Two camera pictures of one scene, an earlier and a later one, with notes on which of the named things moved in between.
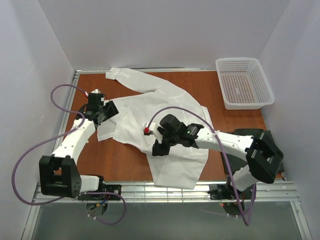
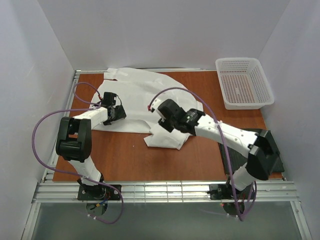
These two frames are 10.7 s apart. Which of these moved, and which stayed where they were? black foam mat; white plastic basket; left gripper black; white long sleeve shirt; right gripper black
Moved: left gripper black; right gripper black; white long sleeve shirt
Stayed: black foam mat; white plastic basket
